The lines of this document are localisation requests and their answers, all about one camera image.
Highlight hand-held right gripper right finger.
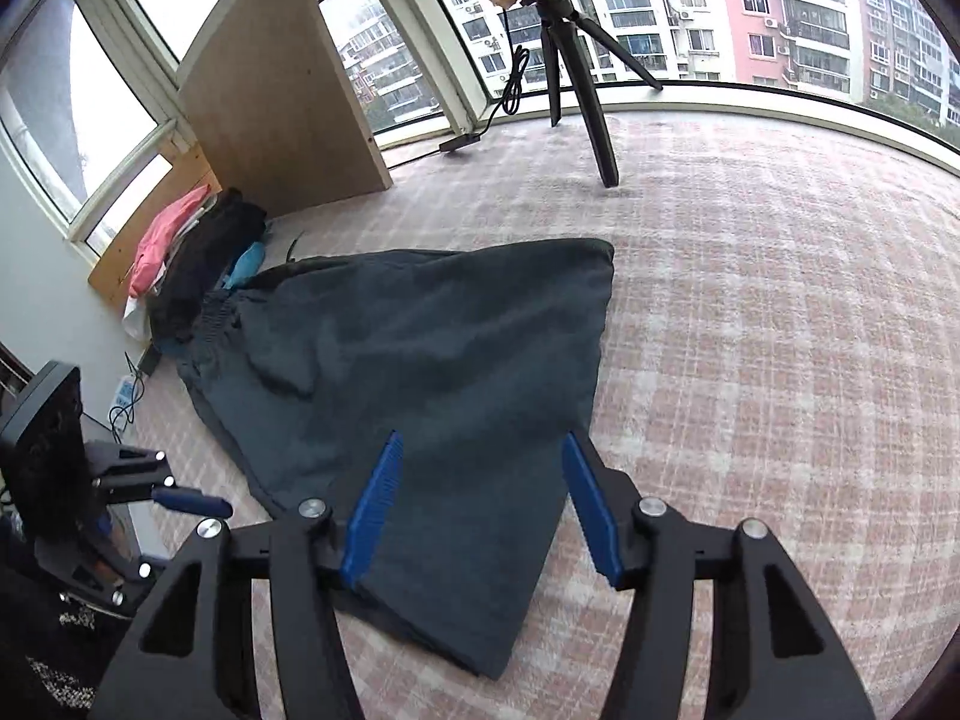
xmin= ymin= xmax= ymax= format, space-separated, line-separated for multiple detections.
xmin=561 ymin=430 xmax=876 ymax=720

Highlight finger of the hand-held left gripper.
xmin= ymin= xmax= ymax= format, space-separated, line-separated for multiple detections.
xmin=91 ymin=446 xmax=235 ymax=520

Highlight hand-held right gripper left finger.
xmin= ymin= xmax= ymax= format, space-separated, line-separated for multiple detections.
xmin=90 ymin=430 xmax=406 ymax=720

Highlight dark grey pants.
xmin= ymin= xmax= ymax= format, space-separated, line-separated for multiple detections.
xmin=174 ymin=237 xmax=616 ymax=680

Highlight white power strip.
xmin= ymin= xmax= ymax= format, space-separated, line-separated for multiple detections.
xmin=105 ymin=373 xmax=145 ymax=422

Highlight white cloth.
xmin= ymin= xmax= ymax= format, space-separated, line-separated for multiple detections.
xmin=122 ymin=296 xmax=152 ymax=343

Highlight light wooden ledge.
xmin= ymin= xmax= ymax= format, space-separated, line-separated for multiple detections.
xmin=88 ymin=142 xmax=222 ymax=308

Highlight person's patterned dark clothing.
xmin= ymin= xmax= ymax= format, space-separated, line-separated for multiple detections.
xmin=0 ymin=562 xmax=130 ymax=720

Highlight blue cloth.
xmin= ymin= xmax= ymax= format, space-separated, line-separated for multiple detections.
xmin=223 ymin=241 xmax=267 ymax=292

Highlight black cloth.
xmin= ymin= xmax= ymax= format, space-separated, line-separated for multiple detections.
xmin=146 ymin=191 xmax=269 ymax=347

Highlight pink plaid blanket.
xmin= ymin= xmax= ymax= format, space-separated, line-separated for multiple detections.
xmin=112 ymin=109 xmax=960 ymax=720

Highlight black tripod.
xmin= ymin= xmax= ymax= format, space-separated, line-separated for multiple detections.
xmin=521 ymin=0 xmax=665 ymax=188

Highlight light wooden cabinet panel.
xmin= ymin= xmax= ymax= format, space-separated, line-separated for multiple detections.
xmin=176 ymin=0 xmax=395 ymax=220

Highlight apartment buildings outside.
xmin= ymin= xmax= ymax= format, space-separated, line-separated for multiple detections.
xmin=330 ymin=0 xmax=960 ymax=147

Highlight white window frame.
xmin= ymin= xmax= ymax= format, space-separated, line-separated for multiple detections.
xmin=0 ymin=0 xmax=960 ymax=245

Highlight black cable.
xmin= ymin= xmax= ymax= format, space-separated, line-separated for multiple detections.
xmin=480 ymin=4 xmax=530 ymax=137

